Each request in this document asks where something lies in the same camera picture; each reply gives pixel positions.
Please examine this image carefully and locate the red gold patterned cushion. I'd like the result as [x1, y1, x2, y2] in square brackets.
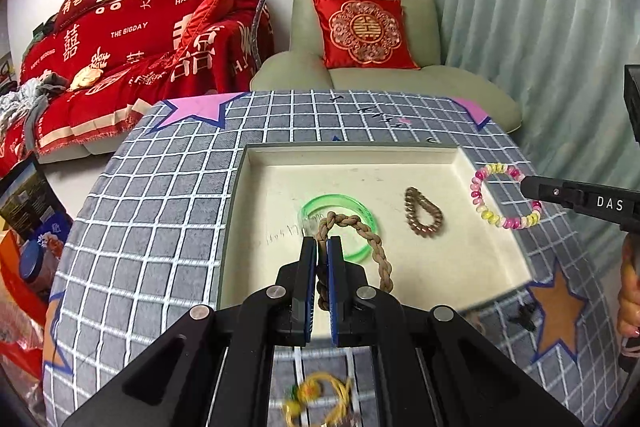
[311, 0, 421, 70]

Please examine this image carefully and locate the plain red pillow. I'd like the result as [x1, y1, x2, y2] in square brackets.
[175, 0, 236, 52]

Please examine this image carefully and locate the small yellow plush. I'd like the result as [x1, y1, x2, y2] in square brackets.
[69, 64, 103, 92]

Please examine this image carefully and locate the yellow cord bracelet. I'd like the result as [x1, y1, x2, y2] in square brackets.
[282, 371, 356, 425]

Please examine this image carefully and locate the pale green curtain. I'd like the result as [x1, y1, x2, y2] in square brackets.
[417, 0, 640, 258]

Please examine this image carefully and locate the red bag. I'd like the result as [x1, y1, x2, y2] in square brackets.
[0, 232, 56, 378]

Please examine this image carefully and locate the brown braided bracelet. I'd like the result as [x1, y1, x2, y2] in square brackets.
[315, 212, 396, 313]

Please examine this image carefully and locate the beige shallow tray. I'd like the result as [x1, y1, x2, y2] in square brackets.
[216, 143, 543, 313]

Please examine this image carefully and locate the green translucent bangle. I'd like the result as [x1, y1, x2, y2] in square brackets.
[299, 194, 379, 263]

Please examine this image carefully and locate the blue lidded jar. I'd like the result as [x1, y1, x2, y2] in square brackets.
[19, 237, 61, 295]

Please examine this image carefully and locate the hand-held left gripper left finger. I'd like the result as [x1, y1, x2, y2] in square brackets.
[62, 237, 321, 427]

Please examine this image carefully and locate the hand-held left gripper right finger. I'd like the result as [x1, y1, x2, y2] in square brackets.
[326, 236, 583, 427]

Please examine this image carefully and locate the brown spiral hair tie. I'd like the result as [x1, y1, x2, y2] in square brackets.
[403, 186, 445, 235]

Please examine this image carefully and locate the grey checkered tablecloth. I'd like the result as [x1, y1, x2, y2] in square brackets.
[42, 89, 633, 427]

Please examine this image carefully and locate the grey white cloth pile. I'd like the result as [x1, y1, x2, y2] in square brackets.
[0, 74, 68, 142]

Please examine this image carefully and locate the black hair claw clip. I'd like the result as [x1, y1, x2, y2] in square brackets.
[509, 302, 541, 330]

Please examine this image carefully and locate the person's right hand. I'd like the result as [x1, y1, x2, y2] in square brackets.
[616, 232, 640, 355]

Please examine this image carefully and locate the red printed sofa blanket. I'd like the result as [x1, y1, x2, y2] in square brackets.
[0, 0, 275, 178]

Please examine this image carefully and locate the pink yellow spiral hair tie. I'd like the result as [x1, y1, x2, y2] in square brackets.
[469, 162, 543, 232]

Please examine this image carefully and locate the dark printed box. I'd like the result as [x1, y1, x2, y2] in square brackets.
[0, 154, 71, 243]

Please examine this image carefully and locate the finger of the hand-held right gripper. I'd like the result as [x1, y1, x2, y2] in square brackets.
[520, 176, 640, 233]

